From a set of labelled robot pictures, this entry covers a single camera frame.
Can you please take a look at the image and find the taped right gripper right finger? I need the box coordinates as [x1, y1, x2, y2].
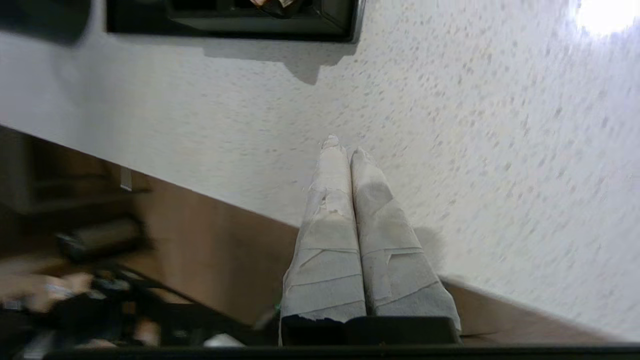
[350, 146, 462, 347]

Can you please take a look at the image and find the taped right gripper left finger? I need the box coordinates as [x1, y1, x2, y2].
[280, 134, 368, 347]

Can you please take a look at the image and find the white tea bag packet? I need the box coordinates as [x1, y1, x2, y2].
[250, 0, 302, 11]

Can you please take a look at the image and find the black compartment organizer box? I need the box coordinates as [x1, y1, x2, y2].
[167, 0, 347, 34]

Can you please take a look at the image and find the black serving tray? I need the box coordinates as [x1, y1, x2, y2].
[105, 0, 364, 44]

